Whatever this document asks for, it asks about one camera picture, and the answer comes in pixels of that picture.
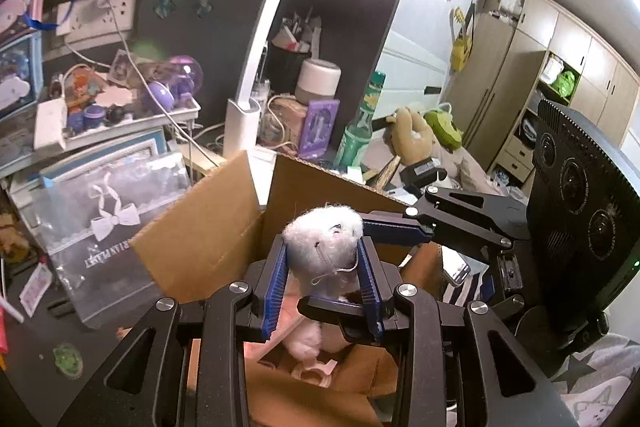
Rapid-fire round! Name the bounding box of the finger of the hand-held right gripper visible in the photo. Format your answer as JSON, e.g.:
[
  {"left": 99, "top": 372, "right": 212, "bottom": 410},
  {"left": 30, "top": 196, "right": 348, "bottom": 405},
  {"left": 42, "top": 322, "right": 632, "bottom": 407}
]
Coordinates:
[
  {"left": 297, "top": 296, "right": 373, "bottom": 349},
  {"left": 360, "top": 187, "right": 531, "bottom": 251}
]

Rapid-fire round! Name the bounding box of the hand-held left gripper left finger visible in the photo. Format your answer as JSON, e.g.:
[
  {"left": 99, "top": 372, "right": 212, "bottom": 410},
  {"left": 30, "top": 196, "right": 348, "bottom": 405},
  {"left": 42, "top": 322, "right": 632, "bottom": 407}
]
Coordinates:
[{"left": 57, "top": 236, "right": 291, "bottom": 427}]

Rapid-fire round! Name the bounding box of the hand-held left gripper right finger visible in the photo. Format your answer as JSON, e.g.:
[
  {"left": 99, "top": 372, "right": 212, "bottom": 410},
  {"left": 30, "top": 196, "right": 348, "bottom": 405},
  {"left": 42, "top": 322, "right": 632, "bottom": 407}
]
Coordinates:
[{"left": 356, "top": 236, "right": 583, "bottom": 427}]

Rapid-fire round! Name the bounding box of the white plush toy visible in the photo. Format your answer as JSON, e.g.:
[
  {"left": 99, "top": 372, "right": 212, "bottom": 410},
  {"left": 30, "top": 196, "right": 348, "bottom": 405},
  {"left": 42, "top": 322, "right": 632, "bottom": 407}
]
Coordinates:
[{"left": 281, "top": 203, "right": 364, "bottom": 361}]

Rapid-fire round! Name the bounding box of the cardboard box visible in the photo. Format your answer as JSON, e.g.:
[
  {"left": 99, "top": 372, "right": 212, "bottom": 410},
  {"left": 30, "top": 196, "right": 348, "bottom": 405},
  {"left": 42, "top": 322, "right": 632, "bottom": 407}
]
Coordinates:
[{"left": 132, "top": 149, "right": 447, "bottom": 427}]

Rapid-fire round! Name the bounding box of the black charger box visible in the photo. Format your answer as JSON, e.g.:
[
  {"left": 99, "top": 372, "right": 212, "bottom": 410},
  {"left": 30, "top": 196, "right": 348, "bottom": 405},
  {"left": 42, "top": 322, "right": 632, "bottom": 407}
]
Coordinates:
[{"left": 399, "top": 157, "right": 449, "bottom": 194}]

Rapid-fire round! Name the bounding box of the smartphone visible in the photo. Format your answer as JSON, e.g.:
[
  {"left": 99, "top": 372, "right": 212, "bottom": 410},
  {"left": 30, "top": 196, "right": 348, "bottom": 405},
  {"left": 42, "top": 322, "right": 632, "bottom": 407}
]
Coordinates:
[{"left": 442, "top": 247, "right": 474, "bottom": 289}]

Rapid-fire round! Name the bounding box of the black white striped cloth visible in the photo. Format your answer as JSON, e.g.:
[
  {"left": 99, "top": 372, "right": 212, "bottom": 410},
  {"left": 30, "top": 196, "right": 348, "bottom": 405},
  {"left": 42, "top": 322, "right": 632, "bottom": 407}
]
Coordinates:
[{"left": 439, "top": 271, "right": 497, "bottom": 309}]

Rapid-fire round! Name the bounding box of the brown plush toy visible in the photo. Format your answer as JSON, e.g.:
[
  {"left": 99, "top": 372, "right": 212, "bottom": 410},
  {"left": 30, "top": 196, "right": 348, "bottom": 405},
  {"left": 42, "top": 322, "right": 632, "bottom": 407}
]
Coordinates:
[{"left": 384, "top": 105, "right": 437, "bottom": 158}]

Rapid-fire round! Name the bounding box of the green glass bottle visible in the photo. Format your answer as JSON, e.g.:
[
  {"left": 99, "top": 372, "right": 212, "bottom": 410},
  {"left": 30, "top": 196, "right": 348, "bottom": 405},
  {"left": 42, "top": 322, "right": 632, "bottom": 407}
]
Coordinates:
[{"left": 333, "top": 71, "right": 387, "bottom": 168}]

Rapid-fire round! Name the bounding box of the green plush toy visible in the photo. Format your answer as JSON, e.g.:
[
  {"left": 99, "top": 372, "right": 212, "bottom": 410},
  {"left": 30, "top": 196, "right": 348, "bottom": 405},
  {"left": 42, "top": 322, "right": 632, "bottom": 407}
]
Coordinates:
[{"left": 424, "top": 108, "right": 464, "bottom": 154}]

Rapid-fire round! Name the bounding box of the green bag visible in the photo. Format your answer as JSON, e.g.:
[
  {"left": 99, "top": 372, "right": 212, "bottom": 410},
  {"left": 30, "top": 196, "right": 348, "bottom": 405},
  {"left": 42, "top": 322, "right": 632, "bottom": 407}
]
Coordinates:
[{"left": 551, "top": 68, "right": 577, "bottom": 96}]

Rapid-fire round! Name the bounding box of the purple card box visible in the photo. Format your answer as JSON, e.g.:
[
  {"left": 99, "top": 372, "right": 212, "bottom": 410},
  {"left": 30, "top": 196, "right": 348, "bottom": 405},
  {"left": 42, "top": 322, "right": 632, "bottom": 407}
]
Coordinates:
[{"left": 298, "top": 99, "right": 342, "bottom": 160}]

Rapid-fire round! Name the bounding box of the clear bag with white bow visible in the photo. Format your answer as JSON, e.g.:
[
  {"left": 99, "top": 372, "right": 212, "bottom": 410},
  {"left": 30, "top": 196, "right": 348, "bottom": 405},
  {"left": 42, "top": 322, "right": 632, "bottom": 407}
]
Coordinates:
[{"left": 37, "top": 151, "right": 195, "bottom": 329}]

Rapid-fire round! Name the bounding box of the wooden wardrobe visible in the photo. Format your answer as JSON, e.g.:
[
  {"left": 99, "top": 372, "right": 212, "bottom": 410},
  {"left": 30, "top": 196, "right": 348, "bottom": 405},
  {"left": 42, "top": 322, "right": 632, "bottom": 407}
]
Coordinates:
[{"left": 444, "top": 0, "right": 640, "bottom": 188}]

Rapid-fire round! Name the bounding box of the white desk lamp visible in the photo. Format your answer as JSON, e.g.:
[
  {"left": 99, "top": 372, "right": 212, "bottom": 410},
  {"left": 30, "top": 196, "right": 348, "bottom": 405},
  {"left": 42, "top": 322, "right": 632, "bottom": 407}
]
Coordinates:
[{"left": 222, "top": 0, "right": 417, "bottom": 160}]

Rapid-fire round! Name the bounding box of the person's gray printed pajamas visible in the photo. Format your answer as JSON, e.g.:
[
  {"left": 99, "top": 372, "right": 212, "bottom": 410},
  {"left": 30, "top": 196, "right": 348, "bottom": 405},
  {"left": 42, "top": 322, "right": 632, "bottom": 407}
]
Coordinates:
[{"left": 545, "top": 332, "right": 640, "bottom": 427}]

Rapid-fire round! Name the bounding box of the yellow hanging bag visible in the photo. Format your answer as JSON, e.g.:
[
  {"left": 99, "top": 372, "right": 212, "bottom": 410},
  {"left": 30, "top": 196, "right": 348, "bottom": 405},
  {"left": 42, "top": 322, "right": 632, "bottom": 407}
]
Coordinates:
[{"left": 449, "top": 3, "right": 477, "bottom": 74}]

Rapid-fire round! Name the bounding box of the black pen holder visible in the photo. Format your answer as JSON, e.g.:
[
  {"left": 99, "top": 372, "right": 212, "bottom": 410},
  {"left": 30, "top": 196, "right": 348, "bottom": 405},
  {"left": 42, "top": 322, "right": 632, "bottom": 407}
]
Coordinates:
[{"left": 266, "top": 8, "right": 322, "bottom": 84}]

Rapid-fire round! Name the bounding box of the green round sticker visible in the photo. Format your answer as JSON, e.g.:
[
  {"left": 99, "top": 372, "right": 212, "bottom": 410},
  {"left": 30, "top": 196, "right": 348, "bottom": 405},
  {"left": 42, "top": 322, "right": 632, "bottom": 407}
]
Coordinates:
[{"left": 51, "top": 342, "right": 84, "bottom": 379}]

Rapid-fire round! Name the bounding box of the white tray of purple trinkets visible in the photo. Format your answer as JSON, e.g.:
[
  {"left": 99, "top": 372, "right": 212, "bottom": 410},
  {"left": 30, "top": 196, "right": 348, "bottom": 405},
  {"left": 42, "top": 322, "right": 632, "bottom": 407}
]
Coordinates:
[{"left": 0, "top": 96, "right": 202, "bottom": 178}]

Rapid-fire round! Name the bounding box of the light blue framed box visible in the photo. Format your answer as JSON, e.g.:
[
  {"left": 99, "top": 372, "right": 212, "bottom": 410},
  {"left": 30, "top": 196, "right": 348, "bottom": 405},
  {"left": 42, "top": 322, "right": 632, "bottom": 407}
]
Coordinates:
[{"left": 39, "top": 128, "right": 169, "bottom": 210}]

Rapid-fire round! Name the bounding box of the purple globe toy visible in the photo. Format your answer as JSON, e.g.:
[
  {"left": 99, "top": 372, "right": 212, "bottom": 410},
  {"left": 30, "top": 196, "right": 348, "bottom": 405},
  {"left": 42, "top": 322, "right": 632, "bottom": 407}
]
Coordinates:
[{"left": 149, "top": 55, "right": 205, "bottom": 108}]

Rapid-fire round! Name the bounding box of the pink white card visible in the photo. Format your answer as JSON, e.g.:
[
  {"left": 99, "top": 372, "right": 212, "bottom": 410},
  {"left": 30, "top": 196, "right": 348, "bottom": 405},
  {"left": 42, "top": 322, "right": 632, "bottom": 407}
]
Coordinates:
[{"left": 19, "top": 266, "right": 54, "bottom": 311}]

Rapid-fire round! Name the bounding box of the small purple jar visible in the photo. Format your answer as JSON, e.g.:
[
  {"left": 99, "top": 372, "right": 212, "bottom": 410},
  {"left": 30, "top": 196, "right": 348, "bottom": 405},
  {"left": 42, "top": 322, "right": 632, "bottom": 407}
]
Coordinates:
[{"left": 81, "top": 104, "right": 107, "bottom": 131}]

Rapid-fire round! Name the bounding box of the photo card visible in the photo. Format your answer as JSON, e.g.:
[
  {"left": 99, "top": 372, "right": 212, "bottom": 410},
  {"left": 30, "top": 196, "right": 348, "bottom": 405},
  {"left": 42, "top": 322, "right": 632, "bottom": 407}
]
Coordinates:
[{"left": 106, "top": 48, "right": 139, "bottom": 86}]

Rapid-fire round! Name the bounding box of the white adapter box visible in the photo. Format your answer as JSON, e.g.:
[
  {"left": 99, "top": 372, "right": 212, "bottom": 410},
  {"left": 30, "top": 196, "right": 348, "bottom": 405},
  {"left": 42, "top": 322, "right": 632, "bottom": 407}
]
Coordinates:
[{"left": 34, "top": 99, "right": 69, "bottom": 151}]

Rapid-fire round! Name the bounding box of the orange figure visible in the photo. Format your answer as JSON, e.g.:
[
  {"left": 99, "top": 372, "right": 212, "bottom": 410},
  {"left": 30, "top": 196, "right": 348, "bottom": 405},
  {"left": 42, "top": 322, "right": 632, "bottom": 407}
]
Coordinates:
[{"left": 64, "top": 63, "right": 107, "bottom": 108}]

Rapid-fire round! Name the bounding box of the blue printed gift box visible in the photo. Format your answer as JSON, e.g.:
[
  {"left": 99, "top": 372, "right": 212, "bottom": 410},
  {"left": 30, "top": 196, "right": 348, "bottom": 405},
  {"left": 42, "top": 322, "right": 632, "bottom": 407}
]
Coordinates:
[{"left": 0, "top": 32, "right": 44, "bottom": 118}]

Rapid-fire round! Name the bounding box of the pink printed gift box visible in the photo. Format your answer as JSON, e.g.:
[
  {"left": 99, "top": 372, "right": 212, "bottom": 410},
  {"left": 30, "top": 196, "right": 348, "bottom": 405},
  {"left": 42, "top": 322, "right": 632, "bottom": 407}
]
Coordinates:
[{"left": 0, "top": 0, "right": 47, "bottom": 48}]

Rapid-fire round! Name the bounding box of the white ring-shaped item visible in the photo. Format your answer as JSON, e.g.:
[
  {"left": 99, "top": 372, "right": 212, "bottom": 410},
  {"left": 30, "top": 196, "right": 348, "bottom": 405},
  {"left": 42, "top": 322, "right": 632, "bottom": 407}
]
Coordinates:
[{"left": 291, "top": 358, "right": 337, "bottom": 389}]

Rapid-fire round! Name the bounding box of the white cable bundle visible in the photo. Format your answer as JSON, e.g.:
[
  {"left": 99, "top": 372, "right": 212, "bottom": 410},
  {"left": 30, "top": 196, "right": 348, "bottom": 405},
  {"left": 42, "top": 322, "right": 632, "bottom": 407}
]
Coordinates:
[{"left": 264, "top": 96, "right": 302, "bottom": 144}]

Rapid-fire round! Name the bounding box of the white plug cable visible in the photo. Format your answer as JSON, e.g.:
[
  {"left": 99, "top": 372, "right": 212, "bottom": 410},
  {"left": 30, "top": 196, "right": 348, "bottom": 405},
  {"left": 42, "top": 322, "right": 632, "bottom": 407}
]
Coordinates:
[{"left": 97, "top": 0, "right": 224, "bottom": 168}]

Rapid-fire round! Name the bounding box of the wall socket panel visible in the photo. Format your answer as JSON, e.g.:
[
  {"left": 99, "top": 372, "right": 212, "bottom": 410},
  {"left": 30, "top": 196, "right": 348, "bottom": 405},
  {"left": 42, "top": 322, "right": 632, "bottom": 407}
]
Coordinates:
[{"left": 54, "top": 0, "right": 139, "bottom": 46}]

